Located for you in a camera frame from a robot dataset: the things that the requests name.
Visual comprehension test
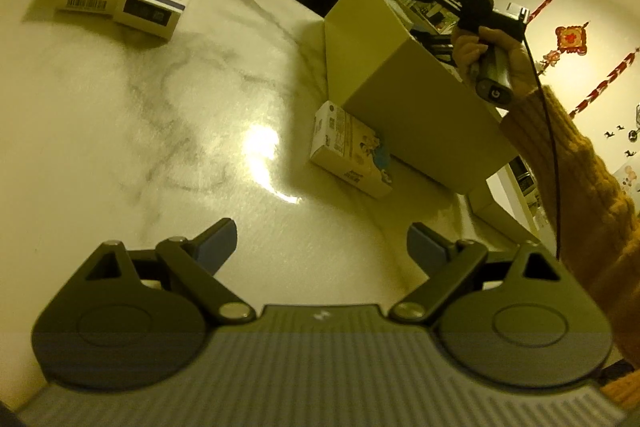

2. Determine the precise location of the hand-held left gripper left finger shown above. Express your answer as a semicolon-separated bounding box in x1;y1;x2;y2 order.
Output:
70;218;256;325

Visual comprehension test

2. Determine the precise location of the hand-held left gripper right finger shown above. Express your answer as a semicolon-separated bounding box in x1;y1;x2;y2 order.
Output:
387;222;578;324

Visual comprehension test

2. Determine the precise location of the beige storage box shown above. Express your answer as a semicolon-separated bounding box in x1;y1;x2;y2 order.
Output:
324;0;520;196

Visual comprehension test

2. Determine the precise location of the beige box lid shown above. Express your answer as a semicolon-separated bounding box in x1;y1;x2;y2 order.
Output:
469;184;553;253

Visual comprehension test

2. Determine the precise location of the cartoon children print medicine box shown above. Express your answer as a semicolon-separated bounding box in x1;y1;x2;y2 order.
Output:
309;101;396;200

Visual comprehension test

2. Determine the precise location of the person's right forearm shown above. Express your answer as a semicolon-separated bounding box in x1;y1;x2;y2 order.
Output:
500;84;640;408

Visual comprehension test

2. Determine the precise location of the marble desktop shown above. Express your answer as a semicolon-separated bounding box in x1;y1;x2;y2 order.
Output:
0;0;551;408

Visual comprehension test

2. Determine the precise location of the person's right hand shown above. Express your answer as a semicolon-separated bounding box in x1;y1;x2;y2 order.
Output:
450;28;546;102

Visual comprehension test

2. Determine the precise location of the black microwave oven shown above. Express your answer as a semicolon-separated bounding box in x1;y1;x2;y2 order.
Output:
515;159;534;194

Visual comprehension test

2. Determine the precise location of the red knot wall decoration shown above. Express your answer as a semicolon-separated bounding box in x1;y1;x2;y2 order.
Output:
541;21;592;68

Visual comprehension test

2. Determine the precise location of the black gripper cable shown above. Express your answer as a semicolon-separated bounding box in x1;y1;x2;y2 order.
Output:
520;12;562;260

